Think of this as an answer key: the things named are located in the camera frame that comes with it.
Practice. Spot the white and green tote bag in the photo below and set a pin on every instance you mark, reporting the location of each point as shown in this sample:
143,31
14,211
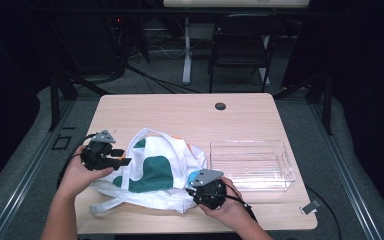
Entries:
156,153

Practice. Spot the person's right hand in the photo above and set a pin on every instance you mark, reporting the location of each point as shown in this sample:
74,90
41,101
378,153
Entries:
230,210

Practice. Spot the clear plastic tray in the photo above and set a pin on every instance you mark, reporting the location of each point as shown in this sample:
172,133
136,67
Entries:
250,166

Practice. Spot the person's left hand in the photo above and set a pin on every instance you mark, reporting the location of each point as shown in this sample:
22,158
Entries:
76,180

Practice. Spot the white desk leg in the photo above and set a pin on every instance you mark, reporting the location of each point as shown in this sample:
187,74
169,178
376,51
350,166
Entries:
187,53

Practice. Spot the round table grommet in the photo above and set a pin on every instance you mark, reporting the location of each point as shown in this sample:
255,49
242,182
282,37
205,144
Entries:
220,106

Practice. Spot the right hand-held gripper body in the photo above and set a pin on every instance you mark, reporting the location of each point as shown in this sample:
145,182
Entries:
210,193

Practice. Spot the metal floor rail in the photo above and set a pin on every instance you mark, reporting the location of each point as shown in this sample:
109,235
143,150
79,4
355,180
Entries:
23,173
343,166

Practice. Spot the black metal stand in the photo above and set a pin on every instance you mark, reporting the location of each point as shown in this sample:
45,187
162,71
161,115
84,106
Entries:
326,100
55,100

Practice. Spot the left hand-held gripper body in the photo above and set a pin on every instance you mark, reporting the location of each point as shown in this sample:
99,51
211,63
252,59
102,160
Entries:
96,156

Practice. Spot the black folding chair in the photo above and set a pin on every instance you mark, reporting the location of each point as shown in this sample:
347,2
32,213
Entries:
243,50

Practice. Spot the grey tape piece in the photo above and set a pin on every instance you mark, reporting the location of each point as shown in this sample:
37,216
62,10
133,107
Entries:
310,207

